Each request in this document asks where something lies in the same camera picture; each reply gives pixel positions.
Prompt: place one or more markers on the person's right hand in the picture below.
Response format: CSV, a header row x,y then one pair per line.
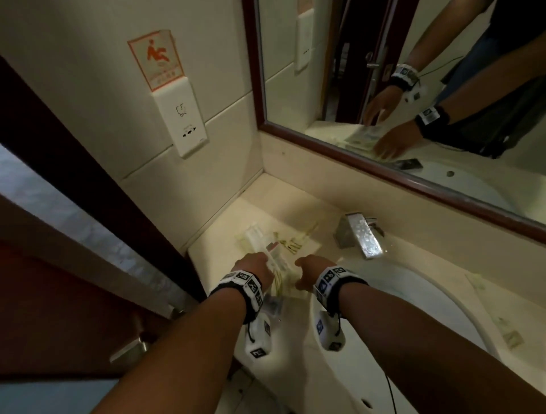
x,y
315,266

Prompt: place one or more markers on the person's left hand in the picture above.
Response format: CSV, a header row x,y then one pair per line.
x,y
254,268

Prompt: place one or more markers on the clear toothbrush kit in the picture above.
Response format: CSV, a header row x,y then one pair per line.
x,y
275,253

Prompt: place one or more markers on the clear plastic wrapper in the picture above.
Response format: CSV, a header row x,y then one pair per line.
x,y
273,308

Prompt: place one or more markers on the long cream striped toiletry packet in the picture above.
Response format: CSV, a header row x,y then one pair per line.
x,y
499,315

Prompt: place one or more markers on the person's left forearm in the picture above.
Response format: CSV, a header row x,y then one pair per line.
x,y
179,362

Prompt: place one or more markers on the person's right forearm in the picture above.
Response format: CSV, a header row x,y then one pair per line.
x,y
426,349

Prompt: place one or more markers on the black wristband with marker tags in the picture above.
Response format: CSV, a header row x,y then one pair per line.
x,y
243,285
335,279

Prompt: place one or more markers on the chrome square faucet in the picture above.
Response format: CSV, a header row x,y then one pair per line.
x,y
358,232

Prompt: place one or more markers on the white oval sink basin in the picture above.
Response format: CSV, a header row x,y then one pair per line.
x,y
409,290

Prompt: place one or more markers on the dark red wooden door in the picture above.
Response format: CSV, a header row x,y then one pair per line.
x,y
64,307

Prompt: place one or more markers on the dark wood framed mirror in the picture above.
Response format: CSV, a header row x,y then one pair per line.
x,y
290,64

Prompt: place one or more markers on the orange slip warning sticker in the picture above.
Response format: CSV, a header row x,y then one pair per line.
x,y
155,59

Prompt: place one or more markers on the white wall socket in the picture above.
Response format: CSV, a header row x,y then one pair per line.
x,y
181,119

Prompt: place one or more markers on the dark wooden door frame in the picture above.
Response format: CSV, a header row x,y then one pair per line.
x,y
85,170

